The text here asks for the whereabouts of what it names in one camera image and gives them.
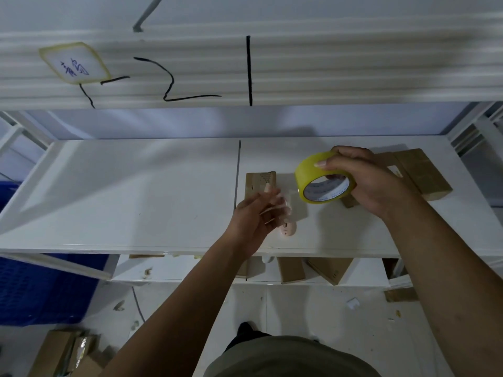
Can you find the person's left hand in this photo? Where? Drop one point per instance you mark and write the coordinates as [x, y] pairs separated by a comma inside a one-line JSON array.
[[255, 221]]

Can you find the person's right hand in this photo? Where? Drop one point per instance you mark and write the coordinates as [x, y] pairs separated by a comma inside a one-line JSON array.
[[377, 184]]

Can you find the cardboard box with white label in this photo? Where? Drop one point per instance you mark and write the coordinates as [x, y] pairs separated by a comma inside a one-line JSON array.
[[391, 162]]

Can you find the labelled box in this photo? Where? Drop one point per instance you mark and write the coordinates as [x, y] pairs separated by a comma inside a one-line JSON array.
[[349, 202]]

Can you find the cardboard box with printed label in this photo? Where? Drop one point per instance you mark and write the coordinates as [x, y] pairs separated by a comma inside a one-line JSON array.
[[257, 184]]

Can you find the plain brown cardboard box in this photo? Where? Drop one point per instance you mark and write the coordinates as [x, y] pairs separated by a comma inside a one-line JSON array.
[[426, 172]]

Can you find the yellow tape roll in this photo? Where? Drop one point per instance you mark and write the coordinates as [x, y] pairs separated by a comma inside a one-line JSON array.
[[304, 172]]

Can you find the white metal shelving rack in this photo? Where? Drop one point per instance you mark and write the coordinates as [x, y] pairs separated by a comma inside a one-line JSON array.
[[118, 192]]

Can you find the person's right forearm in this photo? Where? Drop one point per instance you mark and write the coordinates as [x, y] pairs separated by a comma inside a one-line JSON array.
[[444, 278]]

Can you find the person's left forearm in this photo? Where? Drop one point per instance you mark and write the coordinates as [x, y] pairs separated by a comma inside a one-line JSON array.
[[177, 321]]

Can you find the person's black left shoe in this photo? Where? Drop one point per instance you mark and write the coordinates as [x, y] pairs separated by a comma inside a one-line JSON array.
[[246, 329]]

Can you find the person's dark trousers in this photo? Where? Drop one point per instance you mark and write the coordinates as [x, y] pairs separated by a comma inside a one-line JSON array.
[[243, 343]]

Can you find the person's olive shirt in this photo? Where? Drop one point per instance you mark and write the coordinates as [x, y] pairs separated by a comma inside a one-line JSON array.
[[291, 359]]

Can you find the large floor cardboard box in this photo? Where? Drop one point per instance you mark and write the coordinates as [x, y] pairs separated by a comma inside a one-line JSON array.
[[49, 353]]

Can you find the small pink cutter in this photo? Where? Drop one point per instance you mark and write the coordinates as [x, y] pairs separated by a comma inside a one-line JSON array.
[[288, 228]]

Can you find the small white round cap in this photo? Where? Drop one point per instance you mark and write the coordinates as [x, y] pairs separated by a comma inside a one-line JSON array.
[[267, 259]]

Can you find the white paper scrap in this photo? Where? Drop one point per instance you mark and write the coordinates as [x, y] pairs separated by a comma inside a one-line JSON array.
[[352, 303]]

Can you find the plastic-wrapped floor packet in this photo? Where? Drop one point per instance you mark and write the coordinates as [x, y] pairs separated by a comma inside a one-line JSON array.
[[80, 351]]

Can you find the blue plastic crate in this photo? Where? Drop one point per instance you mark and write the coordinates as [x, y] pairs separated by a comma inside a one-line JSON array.
[[43, 290]]

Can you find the yellow-edged white sticker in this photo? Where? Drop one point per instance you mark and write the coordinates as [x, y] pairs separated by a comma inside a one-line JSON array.
[[74, 63]]

